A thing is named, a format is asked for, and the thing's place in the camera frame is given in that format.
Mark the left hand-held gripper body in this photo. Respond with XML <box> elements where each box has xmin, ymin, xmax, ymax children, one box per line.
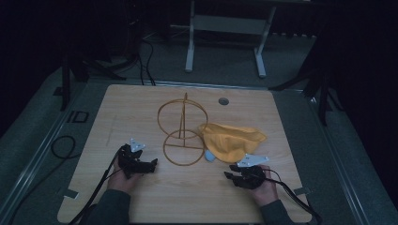
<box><xmin>117</xmin><ymin>138</ymin><xmax>151</xmax><ymax>180</ymax></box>

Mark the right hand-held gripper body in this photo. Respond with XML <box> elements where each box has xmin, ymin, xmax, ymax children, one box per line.
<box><xmin>236</xmin><ymin>153</ymin><xmax>270</xmax><ymax>190</ymax></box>

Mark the yellow cloth hat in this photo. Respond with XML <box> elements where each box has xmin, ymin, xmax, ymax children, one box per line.
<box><xmin>198</xmin><ymin>122</ymin><xmax>268</xmax><ymax>164</ymax></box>

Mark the gold wire hat stand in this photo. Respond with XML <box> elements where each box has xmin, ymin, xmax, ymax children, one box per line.
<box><xmin>157</xmin><ymin>92</ymin><xmax>209</xmax><ymax>167</ymax></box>

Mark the person's right hand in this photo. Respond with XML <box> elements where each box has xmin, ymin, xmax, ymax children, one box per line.
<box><xmin>249</xmin><ymin>164</ymin><xmax>280</xmax><ymax>208</ymax></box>

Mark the person's left hand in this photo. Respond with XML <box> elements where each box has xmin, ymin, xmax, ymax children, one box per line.
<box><xmin>106</xmin><ymin>156</ymin><xmax>143</xmax><ymax>197</ymax></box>

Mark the small light blue object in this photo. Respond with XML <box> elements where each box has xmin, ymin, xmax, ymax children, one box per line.
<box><xmin>204</xmin><ymin>149</ymin><xmax>217</xmax><ymax>163</ymax></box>

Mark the black tripod stand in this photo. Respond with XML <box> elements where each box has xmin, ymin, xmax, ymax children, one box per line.
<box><xmin>60</xmin><ymin>31</ymin><xmax>143</xmax><ymax>113</ymax></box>
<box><xmin>268</xmin><ymin>62</ymin><xmax>345</xmax><ymax>127</ymax></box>

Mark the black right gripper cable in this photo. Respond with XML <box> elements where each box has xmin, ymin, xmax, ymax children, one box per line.
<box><xmin>266</xmin><ymin>168</ymin><xmax>324</xmax><ymax>225</ymax></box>

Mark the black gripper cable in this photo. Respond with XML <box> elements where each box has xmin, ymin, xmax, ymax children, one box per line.
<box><xmin>266</xmin><ymin>168</ymin><xmax>324</xmax><ymax>225</ymax></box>
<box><xmin>67</xmin><ymin>145</ymin><xmax>125</xmax><ymax>225</ymax></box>

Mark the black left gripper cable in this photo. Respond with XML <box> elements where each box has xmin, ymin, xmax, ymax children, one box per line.
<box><xmin>67</xmin><ymin>145</ymin><xmax>125</xmax><ymax>225</ymax></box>

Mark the black looped floor cable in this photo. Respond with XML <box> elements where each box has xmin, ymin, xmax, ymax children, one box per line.
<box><xmin>7</xmin><ymin>135</ymin><xmax>78</xmax><ymax>225</ymax></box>

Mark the black hanging cable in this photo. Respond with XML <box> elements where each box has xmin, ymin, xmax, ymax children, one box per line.
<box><xmin>137</xmin><ymin>37</ymin><xmax>157</xmax><ymax>87</ymax></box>

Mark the white metal table frame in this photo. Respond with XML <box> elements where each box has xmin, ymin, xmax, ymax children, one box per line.
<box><xmin>170</xmin><ymin>0</ymin><xmax>314</xmax><ymax>79</ymax></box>

